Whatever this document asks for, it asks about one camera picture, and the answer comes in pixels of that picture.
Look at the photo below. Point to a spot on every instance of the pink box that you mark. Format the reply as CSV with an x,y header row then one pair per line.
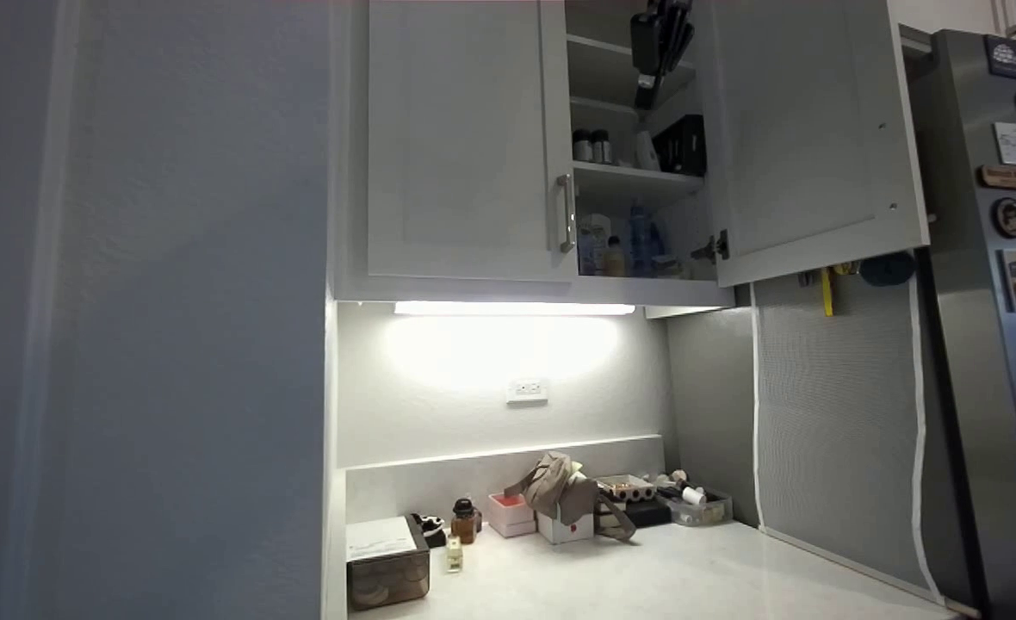
x,y
508,519

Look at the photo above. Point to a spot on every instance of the wooden Mammoth Mountain magnet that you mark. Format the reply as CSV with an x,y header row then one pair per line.
x,y
1011,176

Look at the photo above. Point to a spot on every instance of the gray tray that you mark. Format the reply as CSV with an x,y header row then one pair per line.
x,y
699,513

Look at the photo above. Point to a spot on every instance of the yellow hanging tool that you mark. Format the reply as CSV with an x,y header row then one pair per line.
x,y
826,295

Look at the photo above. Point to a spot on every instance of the brown box white top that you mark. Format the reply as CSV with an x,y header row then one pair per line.
x,y
387,561

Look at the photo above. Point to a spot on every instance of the white cardboard box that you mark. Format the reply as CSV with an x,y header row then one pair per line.
x,y
561,529

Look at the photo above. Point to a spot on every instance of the blue bottle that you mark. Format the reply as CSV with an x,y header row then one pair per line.
x,y
646,243

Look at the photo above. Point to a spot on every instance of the stainless steel refrigerator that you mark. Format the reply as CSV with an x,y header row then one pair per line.
x,y
991,458

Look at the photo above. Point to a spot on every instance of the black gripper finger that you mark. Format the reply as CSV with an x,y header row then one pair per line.
x,y
677,57
648,88

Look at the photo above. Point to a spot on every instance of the white cabinet door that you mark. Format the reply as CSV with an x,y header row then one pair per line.
x,y
817,140
460,148

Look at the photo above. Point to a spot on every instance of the small dark jar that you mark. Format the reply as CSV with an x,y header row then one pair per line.
x,y
605,145
583,145

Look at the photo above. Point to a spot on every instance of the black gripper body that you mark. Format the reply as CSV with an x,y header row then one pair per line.
x,y
663,23

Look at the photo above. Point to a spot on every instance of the brown figurine bottle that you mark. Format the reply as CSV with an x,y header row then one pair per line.
x,y
466,522

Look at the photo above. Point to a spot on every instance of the clear plastic bottle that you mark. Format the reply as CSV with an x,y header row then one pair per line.
x,y
599,244

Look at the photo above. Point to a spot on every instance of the navy square magnet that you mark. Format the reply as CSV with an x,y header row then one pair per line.
x,y
1005,57

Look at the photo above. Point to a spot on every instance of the small black object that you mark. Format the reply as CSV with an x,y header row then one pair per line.
x,y
429,533

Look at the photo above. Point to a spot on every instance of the white cup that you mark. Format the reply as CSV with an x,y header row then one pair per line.
x,y
694,492

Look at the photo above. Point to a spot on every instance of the round black tan magnet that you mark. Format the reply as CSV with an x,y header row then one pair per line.
x,y
1011,215

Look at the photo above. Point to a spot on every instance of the white wall outlet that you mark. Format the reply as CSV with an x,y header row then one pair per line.
x,y
528,395

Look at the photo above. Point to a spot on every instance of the under-cabinet light strip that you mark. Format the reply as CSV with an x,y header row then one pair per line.
x,y
510,309

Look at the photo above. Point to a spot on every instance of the dark flat box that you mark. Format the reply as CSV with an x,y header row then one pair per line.
x,y
642,503

